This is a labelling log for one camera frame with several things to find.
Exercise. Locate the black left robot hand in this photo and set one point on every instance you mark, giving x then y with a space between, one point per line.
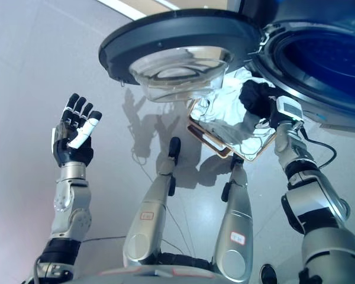
74 154

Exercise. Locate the grey front-load washing machine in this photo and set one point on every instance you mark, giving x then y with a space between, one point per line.
313 74

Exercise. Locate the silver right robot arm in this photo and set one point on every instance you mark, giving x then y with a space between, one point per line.
313 207

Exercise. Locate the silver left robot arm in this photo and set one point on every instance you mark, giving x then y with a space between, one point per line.
71 207

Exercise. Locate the round glass washing machine door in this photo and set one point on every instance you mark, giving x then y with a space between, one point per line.
177 38

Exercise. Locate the white clothes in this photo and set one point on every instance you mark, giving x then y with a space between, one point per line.
227 103

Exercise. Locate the silver right robot leg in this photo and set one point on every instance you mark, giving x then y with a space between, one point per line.
236 219

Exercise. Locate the brown-rimmed laundry basket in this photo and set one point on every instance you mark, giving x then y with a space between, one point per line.
216 145

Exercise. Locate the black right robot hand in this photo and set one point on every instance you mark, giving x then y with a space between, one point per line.
256 99

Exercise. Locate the grey robot torso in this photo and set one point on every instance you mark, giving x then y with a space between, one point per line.
154 273

